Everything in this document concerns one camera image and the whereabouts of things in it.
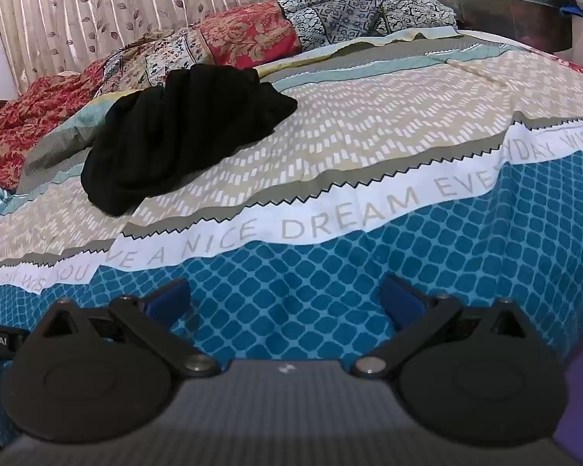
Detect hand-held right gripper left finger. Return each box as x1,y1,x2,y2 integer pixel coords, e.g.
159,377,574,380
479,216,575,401
40,280,223,378

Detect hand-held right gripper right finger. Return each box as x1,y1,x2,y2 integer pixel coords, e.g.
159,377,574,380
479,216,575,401
350,274,541,378

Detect black pants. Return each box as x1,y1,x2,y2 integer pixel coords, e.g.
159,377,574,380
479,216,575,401
80,63,298,216

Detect teal and beige patterned bedsheet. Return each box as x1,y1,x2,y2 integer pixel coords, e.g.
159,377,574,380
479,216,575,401
0,26,583,447

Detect red floral patchwork quilt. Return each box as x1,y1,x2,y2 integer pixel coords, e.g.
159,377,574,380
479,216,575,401
0,0,460,190

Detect pink floral cloth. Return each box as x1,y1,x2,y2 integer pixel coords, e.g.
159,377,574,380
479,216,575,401
554,52,583,79

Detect beige leaf print curtain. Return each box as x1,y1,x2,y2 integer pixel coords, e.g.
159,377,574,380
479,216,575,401
0,0,370,99

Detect clear plastic storage box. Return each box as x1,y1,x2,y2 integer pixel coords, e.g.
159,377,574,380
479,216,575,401
437,0,575,54

